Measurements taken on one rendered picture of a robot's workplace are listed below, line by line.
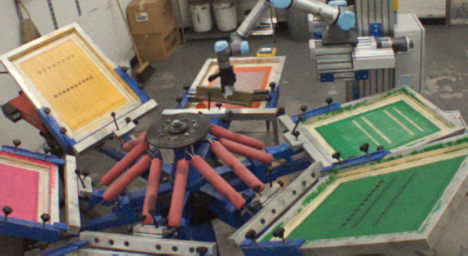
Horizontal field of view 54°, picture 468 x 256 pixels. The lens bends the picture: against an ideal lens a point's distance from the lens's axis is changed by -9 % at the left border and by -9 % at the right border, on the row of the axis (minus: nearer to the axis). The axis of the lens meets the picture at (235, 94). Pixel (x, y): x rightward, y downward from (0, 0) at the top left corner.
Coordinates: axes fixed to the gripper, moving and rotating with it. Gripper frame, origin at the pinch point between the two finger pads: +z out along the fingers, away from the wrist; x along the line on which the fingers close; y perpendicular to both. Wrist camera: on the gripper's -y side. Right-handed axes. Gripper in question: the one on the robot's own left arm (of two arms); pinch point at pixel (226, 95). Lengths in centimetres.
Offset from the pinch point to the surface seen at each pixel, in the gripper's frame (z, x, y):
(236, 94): -2.2, -1.8, 7.0
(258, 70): 8, 49, 11
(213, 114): -4.2, -28.2, -0.2
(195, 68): 102, 257, -112
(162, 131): -28, -83, -7
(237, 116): 1.3, -22.1, 11.8
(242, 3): 63, 372, -71
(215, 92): -3.5, -1.4, -6.0
